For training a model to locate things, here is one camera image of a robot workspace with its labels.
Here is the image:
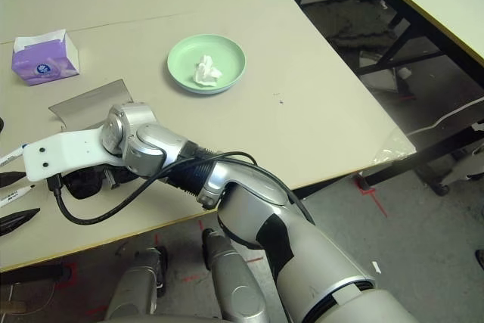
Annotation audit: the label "white marker black cap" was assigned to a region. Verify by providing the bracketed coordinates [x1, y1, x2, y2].
[0, 184, 37, 209]

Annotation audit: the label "grey robot leg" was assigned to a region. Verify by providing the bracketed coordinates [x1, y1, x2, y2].
[104, 247, 169, 323]
[202, 228, 271, 323]

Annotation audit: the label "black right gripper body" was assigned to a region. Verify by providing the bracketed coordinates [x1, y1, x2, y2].
[101, 165, 139, 190]

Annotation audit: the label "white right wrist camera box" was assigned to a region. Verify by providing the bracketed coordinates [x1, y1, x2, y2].
[21, 127, 126, 182]

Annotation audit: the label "purple tissue pack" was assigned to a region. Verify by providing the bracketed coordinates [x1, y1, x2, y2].
[11, 29, 81, 87]

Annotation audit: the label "light green plate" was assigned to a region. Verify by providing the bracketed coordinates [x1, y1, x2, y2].
[166, 33, 247, 95]

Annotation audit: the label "grey white machine base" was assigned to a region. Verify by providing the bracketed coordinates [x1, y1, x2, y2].
[440, 144, 484, 188]

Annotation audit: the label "thin white floor cable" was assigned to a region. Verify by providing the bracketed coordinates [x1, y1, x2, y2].
[6, 280, 58, 317]

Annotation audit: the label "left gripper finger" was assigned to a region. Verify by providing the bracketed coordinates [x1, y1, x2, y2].
[0, 207, 41, 238]
[0, 171, 29, 189]

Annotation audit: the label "grey glasses case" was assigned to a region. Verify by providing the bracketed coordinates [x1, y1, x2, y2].
[48, 79, 135, 133]

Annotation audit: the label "white marker blue cap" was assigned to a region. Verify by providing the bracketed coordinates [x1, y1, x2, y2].
[0, 143, 31, 167]

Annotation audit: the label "white curved strip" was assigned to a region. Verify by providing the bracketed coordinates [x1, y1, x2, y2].
[408, 97, 484, 137]

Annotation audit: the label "light grey robot torso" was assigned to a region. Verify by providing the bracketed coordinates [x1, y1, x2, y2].
[94, 313, 228, 323]

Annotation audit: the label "light blue plate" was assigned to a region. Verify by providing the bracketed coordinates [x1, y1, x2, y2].
[172, 80, 244, 97]

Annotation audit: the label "grey robot right leg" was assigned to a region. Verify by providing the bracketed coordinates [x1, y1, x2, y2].
[202, 228, 271, 323]

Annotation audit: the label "grey robot left leg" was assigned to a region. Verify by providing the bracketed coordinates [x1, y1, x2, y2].
[104, 247, 169, 323]

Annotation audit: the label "black sunglasses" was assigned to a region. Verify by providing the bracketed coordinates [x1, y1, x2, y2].
[62, 170, 110, 200]

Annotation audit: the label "white tissue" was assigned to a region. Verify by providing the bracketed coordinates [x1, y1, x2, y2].
[192, 54, 223, 88]

